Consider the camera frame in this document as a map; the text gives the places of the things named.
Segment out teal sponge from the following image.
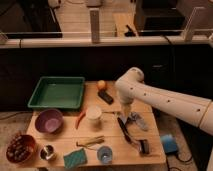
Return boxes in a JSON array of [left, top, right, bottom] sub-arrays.
[[63, 148, 87, 169]]

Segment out orange fruit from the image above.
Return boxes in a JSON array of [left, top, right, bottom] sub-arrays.
[[97, 80, 107, 90]]

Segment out small metal cup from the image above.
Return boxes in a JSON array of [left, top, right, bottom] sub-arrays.
[[40, 145, 56, 161]]

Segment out grey blue cloth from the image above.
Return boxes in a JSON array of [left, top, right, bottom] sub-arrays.
[[118, 112, 149, 131]]

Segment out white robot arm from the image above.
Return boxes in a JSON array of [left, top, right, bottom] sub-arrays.
[[115, 67, 213, 136]]

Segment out black handled brush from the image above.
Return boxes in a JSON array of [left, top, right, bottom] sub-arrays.
[[117, 117, 132, 143]]

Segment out black scrub brush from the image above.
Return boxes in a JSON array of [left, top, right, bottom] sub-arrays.
[[139, 139, 150, 154]]

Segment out purple bowl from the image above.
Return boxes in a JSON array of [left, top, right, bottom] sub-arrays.
[[35, 109, 63, 133]]

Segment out white plastic cup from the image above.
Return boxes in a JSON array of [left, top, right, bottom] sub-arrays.
[[86, 106, 102, 127]]

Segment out white horizontal rail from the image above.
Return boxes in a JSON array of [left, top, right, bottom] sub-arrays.
[[0, 35, 213, 49]]

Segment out green plastic tray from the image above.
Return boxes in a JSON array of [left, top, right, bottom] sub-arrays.
[[28, 76, 85, 110]]

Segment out black rectangular block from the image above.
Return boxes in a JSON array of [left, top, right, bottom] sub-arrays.
[[98, 90, 114, 104]]

